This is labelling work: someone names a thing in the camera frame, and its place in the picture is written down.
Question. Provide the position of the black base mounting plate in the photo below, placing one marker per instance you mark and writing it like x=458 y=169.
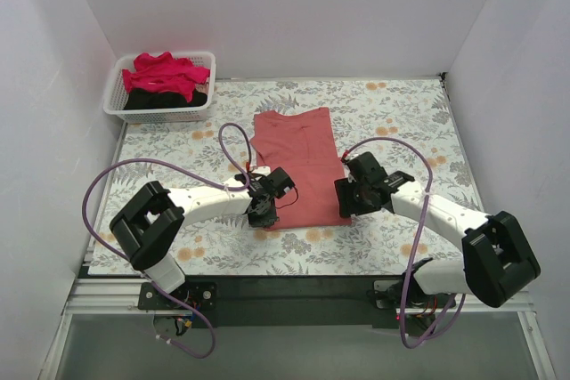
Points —
x=285 y=301

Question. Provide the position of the white plastic laundry basket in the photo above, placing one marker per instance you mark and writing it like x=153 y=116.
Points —
x=116 y=96

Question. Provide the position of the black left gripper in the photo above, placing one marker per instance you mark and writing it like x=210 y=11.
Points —
x=261 y=214

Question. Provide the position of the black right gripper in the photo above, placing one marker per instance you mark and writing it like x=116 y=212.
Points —
x=346 y=201

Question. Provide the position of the salmon pink t-shirt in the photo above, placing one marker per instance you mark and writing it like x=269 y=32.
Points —
x=303 y=146

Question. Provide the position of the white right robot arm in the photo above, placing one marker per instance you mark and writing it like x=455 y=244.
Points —
x=497 y=260

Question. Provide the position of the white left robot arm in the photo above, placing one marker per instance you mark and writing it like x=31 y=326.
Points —
x=148 y=224

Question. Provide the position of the aluminium frame rail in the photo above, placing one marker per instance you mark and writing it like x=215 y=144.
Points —
x=120 y=296

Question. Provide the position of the floral patterned table mat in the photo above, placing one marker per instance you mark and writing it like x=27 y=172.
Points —
x=406 y=124

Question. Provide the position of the black t-shirt in basket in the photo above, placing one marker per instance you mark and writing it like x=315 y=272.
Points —
x=142 y=99

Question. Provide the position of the magenta t-shirt in basket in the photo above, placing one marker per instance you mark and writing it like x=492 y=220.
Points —
x=165 y=73

